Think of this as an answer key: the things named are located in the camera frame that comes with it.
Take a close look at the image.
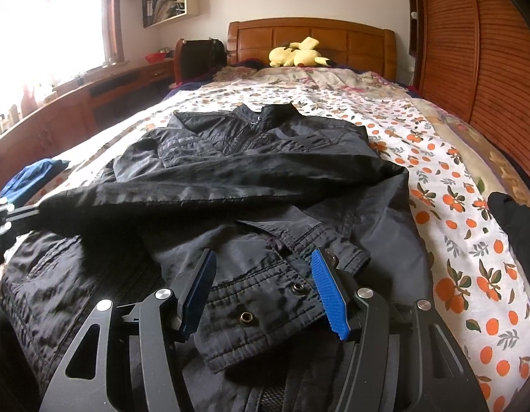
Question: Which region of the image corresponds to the black jacket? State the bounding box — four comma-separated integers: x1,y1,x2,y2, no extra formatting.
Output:
0,104,431,411

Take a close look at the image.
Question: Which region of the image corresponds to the blue folded garment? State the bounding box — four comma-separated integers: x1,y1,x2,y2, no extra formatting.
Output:
0,158,69,207

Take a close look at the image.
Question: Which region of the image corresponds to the wooden desk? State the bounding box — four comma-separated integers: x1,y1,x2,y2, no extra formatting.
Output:
0,60,174,191

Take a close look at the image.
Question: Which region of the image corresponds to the orange-print white bedsheet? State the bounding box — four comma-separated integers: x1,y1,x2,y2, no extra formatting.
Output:
37,79,530,411

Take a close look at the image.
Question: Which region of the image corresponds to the black garment at right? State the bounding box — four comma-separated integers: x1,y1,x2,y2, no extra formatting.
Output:
487,192,530,271

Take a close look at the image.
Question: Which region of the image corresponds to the window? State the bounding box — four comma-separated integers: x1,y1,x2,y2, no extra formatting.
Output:
0,0,124,115

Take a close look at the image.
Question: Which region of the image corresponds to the floral beige quilt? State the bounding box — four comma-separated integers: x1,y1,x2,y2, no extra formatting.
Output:
213,66,530,207

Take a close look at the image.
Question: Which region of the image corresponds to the red bowl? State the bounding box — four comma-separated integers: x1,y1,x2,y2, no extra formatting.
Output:
145,52,167,64

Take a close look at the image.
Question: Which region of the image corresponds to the dark chair with bag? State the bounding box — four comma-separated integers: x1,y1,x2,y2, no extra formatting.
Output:
173,38,227,85

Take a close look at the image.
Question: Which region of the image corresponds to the wooden headboard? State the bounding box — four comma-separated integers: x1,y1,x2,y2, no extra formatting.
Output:
226,16,398,83

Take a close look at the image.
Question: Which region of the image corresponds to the yellow plush toy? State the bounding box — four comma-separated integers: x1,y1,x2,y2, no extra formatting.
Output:
269,36,337,67

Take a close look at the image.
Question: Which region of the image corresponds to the wooden louvred wardrobe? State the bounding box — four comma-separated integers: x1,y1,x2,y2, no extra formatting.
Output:
411,0,530,177

